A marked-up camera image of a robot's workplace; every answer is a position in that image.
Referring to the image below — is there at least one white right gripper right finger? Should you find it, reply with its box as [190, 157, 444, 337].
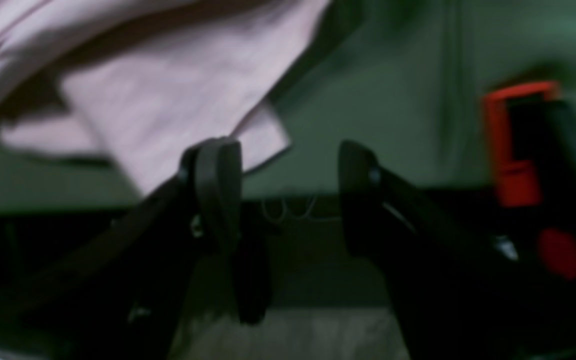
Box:
[338, 140, 576, 360]

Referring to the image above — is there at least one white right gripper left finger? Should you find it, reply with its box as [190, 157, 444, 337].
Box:
[0, 137, 244, 360]

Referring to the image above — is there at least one pink t-shirt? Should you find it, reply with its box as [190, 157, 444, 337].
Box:
[0, 0, 330, 194]

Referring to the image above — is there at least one red clamp at right edge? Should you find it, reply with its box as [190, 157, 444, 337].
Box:
[483, 80, 576, 281]

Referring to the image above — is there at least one grey-green table cloth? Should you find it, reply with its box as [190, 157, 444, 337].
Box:
[0, 0, 576, 213]

